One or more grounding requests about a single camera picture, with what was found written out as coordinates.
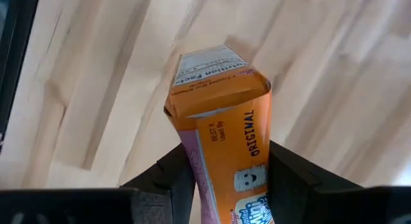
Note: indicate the orange Mini-Wheats cereal box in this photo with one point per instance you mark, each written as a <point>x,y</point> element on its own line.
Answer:
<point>224,137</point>

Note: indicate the black aluminium rig frame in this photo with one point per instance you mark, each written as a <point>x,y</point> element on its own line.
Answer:
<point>16,41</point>

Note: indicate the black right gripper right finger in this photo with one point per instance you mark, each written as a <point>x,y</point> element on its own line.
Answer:
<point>321,201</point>

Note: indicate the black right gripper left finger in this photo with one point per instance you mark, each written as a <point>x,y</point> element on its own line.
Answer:
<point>144,201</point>

